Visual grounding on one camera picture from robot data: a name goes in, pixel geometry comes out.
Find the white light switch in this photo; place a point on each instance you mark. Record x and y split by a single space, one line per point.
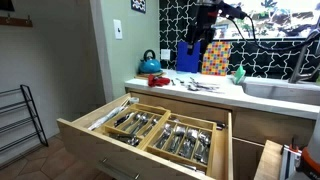
117 29

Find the grey metal faucet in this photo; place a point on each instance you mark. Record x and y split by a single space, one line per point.
300 63

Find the wooden coat hook rail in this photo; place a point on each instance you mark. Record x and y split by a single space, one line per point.
15 21

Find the light wooden block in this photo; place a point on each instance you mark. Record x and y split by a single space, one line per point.
268 163

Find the wooden base cabinet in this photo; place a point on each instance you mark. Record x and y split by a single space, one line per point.
266 126

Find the aluminium stand frame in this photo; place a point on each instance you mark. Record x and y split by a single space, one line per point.
288 160

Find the patterned wall art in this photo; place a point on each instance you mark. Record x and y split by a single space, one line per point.
138 5

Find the white wall outlet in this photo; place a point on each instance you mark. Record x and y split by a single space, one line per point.
165 54

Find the steel butter knife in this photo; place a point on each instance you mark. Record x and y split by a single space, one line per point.
204 89

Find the clear plastic utensil bag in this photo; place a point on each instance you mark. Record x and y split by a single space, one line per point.
106 116

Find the colourful patterned board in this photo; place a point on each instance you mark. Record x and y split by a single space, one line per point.
216 58

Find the small steel knife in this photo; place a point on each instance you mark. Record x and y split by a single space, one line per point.
173 82

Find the wooden trivet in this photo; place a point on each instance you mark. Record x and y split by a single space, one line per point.
145 75

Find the loose steel utensil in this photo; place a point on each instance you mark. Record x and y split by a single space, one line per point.
188 165

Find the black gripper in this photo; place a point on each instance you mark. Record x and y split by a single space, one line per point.
206 18

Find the steel cutlery pile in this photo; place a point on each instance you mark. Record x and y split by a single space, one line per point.
150 125
164 135
176 136
141 121
133 121
188 141
202 146
128 140
122 119

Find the red cloth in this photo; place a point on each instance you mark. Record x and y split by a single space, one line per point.
158 81

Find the bamboo cutlery organizer tray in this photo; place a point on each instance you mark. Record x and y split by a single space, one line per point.
215 150
151 128

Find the small steel spoon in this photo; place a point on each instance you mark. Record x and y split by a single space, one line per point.
179 80

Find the black wall frame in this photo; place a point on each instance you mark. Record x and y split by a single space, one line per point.
6 4

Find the steel kitchen sink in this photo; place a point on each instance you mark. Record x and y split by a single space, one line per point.
280 90

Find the steel tablespoon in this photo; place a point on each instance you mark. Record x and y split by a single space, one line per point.
192 88

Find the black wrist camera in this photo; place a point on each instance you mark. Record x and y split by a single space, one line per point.
231 10

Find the teal kettle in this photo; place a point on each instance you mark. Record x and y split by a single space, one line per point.
150 65

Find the steel fork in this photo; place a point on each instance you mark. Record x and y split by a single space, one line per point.
199 90
210 85

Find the green sponge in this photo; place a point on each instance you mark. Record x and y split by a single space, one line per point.
239 75

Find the wooden kitchen drawer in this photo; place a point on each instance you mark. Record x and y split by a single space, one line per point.
83 140

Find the orange black clamp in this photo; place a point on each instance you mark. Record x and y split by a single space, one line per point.
308 165

